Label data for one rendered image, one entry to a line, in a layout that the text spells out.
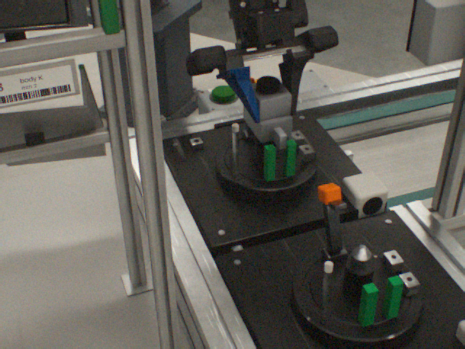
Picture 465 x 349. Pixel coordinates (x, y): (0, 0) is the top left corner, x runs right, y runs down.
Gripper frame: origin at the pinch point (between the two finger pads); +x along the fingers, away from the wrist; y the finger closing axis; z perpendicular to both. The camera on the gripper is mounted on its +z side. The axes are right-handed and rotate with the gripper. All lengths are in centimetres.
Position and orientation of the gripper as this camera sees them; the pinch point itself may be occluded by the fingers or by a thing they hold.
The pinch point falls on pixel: (269, 92)
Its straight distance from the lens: 87.1
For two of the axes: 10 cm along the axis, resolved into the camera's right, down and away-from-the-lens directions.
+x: 2.0, 9.8, 0.8
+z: 2.8, 0.2, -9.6
